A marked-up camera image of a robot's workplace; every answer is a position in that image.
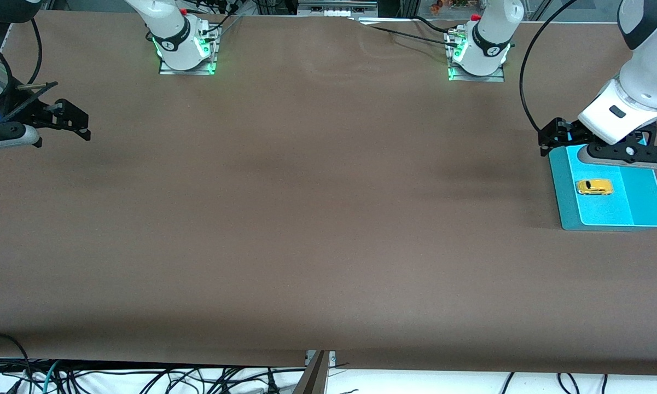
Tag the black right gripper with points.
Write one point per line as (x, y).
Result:
(33, 112)

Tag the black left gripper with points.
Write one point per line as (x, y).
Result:
(570, 133)

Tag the yellow beetle toy car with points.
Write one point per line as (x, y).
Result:
(595, 187)

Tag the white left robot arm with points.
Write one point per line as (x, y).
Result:
(492, 38)

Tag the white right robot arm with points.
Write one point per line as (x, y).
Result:
(169, 27)

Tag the teal plastic storage bin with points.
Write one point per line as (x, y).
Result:
(607, 213)

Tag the orange background object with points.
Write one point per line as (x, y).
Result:
(448, 5)

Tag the white power strip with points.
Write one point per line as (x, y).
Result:
(339, 12)

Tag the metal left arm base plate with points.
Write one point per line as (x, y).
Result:
(498, 78)

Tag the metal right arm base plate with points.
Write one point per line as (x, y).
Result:
(167, 70)

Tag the silver table edge bracket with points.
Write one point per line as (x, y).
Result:
(332, 357)

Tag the brown table support post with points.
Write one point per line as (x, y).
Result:
(312, 380)

